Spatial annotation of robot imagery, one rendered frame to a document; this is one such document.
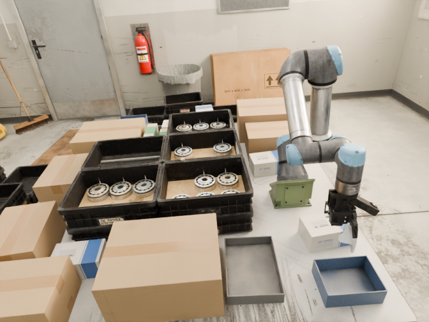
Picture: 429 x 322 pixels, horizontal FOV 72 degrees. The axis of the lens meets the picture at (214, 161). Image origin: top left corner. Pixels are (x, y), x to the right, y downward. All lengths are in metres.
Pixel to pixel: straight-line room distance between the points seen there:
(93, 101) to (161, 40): 1.32
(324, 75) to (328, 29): 3.27
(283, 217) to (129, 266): 0.75
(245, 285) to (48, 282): 0.68
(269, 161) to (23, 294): 1.23
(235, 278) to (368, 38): 4.05
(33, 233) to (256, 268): 0.90
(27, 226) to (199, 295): 0.79
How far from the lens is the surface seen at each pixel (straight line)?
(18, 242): 1.41
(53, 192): 1.70
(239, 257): 1.28
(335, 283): 1.26
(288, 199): 1.48
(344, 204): 1.07
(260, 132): 1.83
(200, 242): 1.08
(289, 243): 1.35
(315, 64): 1.25
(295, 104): 1.13
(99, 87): 4.57
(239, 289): 1.20
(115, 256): 1.11
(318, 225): 1.32
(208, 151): 1.71
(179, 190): 1.44
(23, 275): 1.27
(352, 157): 0.97
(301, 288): 1.23
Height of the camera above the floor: 1.69
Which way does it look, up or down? 32 degrees down
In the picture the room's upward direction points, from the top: 4 degrees counter-clockwise
